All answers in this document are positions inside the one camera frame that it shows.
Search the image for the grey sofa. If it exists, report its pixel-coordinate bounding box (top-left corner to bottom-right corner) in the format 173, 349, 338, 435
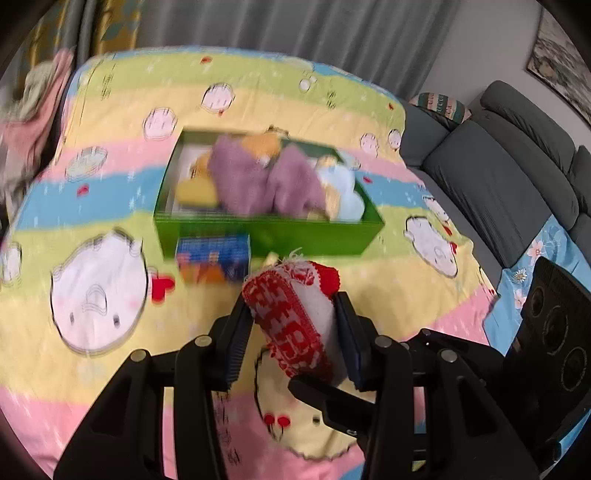
399, 80, 591, 268

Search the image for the purple fuzzy cloth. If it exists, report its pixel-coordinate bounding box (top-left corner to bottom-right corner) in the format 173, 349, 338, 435
208, 135, 329, 217

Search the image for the pink towel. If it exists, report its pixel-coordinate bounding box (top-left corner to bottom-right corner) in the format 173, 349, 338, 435
0, 48, 77, 158

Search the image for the red and white knitted item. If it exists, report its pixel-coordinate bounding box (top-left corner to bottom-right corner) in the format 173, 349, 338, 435
242, 249, 341, 384

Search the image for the orange fuzzy towel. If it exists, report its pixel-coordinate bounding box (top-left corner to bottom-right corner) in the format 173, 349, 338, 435
191, 131, 283, 181

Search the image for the blue elephant plush toy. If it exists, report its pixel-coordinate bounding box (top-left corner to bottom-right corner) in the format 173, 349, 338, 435
316, 157, 366, 221

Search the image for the pale green crumpled cloth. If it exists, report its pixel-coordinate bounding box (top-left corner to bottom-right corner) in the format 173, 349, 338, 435
23, 69, 61, 103

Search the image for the yellow sponge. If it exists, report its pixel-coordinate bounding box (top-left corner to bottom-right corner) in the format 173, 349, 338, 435
177, 178, 221, 208

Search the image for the cartoon printed striped blanket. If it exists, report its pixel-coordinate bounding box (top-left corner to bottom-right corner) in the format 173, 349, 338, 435
0, 44, 502, 480

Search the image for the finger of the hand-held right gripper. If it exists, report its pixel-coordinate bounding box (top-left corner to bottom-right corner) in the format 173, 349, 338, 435
287, 375, 380, 437
401, 327, 509, 370

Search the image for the grey curtain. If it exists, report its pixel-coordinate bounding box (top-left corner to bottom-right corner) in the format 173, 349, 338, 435
134, 0, 462, 100

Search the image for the yellow patterned curtain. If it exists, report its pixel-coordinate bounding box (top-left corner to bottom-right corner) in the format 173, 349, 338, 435
28, 0, 70, 70
90, 0, 141, 58

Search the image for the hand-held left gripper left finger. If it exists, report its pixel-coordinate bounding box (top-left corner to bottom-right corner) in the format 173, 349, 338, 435
53, 291, 254, 480

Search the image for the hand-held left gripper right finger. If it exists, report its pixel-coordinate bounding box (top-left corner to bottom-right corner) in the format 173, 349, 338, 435
333, 291, 541, 480

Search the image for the patterned cushion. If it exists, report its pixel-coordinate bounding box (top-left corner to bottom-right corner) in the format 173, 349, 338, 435
409, 91, 472, 125

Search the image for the small blue printed box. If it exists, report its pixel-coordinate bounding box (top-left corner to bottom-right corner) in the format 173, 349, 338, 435
175, 233, 252, 284

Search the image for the framed wall picture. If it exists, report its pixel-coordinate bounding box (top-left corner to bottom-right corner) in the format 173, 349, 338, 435
526, 9, 591, 114

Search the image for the blue floral cloth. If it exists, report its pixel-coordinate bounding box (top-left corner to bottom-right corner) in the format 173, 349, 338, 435
482, 215, 591, 352

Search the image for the green cardboard box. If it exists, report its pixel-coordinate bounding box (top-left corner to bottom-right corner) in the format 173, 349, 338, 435
154, 127, 386, 258

